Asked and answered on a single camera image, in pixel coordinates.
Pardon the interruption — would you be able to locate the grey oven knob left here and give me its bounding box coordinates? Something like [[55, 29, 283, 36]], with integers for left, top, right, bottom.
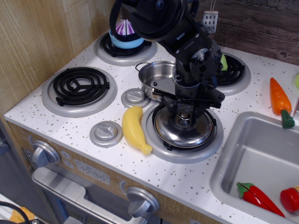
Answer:
[[32, 140, 61, 168]]

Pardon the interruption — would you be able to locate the light green object right edge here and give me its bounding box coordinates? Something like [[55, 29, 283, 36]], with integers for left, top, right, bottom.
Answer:
[[294, 74, 299, 89]]

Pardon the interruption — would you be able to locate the yellow toy banana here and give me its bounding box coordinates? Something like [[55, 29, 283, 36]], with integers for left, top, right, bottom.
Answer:
[[122, 106, 152, 155]]

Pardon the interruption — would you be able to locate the grey oven door handle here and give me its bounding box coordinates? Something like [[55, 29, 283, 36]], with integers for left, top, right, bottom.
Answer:
[[32, 168, 147, 224]]

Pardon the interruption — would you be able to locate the steel toy pot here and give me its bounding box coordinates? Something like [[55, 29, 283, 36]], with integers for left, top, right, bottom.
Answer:
[[135, 61, 175, 102]]

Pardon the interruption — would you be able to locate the green toy pear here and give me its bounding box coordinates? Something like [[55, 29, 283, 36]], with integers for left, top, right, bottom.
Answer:
[[221, 54, 228, 71]]

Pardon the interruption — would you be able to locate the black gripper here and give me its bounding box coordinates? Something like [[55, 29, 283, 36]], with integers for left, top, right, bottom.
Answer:
[[164, 82, 225, 123]]

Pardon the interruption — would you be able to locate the orange object bottom left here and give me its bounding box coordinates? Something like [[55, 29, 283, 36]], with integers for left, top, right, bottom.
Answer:
[[9, 207, 36, 224]]

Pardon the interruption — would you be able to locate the red toy chili pepper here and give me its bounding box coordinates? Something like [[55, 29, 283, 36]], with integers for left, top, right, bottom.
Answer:
[[236, 182, 285, 217]]

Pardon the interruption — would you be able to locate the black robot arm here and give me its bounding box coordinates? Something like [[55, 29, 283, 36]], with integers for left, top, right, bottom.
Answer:
[[109, 0, 225, 117]]

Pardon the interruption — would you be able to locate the black burner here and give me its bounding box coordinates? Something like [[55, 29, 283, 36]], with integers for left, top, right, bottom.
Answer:
[[216, 53, 251, 97], [42, 67, 117, 118], [95, 33, 157, 66], [141, 103, 223, 164]]

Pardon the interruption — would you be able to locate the blue toy bowl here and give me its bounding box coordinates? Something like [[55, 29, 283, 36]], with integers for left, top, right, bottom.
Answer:
[[109, 30, 144, 49]]

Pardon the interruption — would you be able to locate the grey knob front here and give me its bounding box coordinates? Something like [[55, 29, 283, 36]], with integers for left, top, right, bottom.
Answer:
[[90, 121, 123, 147]]

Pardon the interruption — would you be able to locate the purple striped toy onion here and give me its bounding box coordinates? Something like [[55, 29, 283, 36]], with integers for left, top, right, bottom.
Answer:
[[115, 19, 135, 36]]

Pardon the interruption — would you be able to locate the silver toy sink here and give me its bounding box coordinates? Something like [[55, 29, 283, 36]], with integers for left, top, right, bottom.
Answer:
[[210, 112, 299, 224]]

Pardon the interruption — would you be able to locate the steel pot lid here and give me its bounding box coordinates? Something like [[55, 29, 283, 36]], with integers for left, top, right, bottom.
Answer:
[[152, 105, 216, 149]]

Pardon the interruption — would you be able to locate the back right black burner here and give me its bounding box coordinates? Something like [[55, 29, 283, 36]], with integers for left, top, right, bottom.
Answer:
[[216, 53, 251, 97]]

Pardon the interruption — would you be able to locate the grey knob middle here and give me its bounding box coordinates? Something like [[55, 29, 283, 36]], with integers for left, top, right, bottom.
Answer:
[[121, 88, 151, 108]]

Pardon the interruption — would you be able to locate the front left black burner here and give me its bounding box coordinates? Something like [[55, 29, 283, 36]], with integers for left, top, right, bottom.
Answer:
[[42, 67, 117, 118]]

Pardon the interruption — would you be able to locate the front right black burner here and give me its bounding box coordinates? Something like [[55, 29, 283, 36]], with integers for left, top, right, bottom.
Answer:
[[141, 103, 223, 164]]

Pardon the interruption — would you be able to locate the back left black burner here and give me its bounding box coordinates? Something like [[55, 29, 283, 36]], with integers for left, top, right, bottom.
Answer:
[[95, 33, 157, 66]]

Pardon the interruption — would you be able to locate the orange toy carrot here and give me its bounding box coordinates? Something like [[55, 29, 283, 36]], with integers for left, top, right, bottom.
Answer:
[[270, 77, 295, 129]]

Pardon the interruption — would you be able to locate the grey oven knob right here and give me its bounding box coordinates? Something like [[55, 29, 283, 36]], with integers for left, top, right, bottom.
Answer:
[[127, 186, 160, 218]]

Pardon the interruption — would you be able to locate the hanging steel spatula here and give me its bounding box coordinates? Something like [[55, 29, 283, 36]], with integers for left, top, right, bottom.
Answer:
[[202, 0, 219, 34]]

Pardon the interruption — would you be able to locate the grey oven knob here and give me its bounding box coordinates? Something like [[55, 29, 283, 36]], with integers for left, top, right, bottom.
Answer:
[[32, 140, 61, 168], [127, 186, 160, 218]]

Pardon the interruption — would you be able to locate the red toy tomato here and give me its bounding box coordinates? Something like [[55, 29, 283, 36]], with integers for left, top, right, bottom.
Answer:
[[280, 186, 299, 212]]

